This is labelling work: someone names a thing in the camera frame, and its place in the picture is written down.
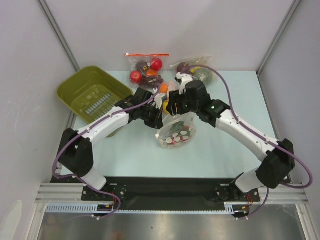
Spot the blue zip citrus bag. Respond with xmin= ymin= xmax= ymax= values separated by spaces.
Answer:
xmin=159 ymin=81 xmax=180 ymax=115

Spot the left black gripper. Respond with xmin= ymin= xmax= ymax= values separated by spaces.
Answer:
xmin=139 ymin=104 xmax=164 ymax=130

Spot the aluminium frame post left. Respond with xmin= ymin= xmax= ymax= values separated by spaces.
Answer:
xmin=36 ymin=0 xmax=80 ymax=72

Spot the red zip fruit bag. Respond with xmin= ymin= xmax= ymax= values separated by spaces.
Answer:
xmin=124 ymin=52 xmax=170 ymax=89

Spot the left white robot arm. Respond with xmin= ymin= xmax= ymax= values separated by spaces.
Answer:
xmin=55 ymin=88 xmax=168 ymax=200

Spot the olive green plastic basket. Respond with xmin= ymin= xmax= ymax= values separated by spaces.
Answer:
xmin=57 ymin=66 xmax=133 ymax=124

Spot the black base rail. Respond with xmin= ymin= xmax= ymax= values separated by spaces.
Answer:
xmin=49 ymin=175 xmax=292 ymax=211

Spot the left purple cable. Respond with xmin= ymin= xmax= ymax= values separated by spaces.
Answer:
xmin=51 ymin=84 xmax=163 ymax=222

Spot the aluminium frame post right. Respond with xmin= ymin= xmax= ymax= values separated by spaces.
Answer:
xmin=256 ymin=0 xmax=303 ymax=77

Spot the polka dot strawberry bag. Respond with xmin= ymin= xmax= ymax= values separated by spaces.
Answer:
xmin=155 ymin=112 xmax=196 ymax=149

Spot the white cable duct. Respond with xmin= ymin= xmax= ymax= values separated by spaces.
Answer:
xmin=46 ymin=202 xmax=248 ymax=215

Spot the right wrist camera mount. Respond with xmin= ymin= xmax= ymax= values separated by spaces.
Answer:
xmin=175 ymin=72 xmax=194 ymax=95

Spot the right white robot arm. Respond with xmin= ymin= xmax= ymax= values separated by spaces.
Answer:
xmin=166 ymin=80 xmax=295 ymax=201

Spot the clear bag with melon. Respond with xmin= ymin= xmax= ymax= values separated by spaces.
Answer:
xmin=170 ymin=55 xmax=217 ymax=87

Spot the fake strawberry bunch with leaves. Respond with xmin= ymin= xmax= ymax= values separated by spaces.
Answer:
xmin=168 ymin=121 xmax=194 ymax=143

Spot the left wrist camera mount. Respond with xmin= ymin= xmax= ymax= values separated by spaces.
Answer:
xmin=153 ymin=93 xmax=168 ymax=110

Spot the aluminium frame post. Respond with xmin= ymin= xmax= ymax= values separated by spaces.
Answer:
xmin=36 ymin=0 xmax=80 ymax=72
xmin=256 ymin=0 xmax=303 ymax=77

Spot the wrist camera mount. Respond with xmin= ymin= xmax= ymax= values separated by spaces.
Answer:
xmin=153 ymin=93 xmax=168 ymax=110
xmin=175 ymin=72 xmax=194 ymax=95

